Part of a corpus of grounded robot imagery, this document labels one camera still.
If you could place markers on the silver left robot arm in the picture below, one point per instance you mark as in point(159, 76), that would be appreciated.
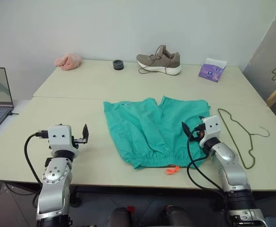
point(55, 175)

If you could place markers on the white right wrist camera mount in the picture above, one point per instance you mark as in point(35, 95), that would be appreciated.
point(212, 126)

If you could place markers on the dark rounded shape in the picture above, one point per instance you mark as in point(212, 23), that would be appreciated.
point(120, 217)
point(179, 216)

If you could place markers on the taupe sneaker white sole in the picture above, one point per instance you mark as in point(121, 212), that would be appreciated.
point(160, 62)

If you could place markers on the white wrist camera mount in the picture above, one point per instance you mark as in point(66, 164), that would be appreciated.
point(59, 138)
point(212, 126)

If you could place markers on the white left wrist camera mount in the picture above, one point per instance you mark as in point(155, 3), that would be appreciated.
point(59, 138)

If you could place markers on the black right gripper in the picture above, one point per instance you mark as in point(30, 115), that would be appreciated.
point(197, 132)

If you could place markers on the black table leg foot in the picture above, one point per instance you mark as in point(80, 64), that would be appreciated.
point(75, 201)

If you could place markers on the black laptop plug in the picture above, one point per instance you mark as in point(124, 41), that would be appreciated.
point(12, 113)

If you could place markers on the purple tissue pack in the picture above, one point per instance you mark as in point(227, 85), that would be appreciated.
point(211, 72)

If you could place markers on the pink fluffy cloth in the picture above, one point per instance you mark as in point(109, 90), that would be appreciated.
point(68, 62)

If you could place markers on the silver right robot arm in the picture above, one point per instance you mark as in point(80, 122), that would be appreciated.
point(232, 170)

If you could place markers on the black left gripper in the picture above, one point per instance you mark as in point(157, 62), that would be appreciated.
point(79, 141)

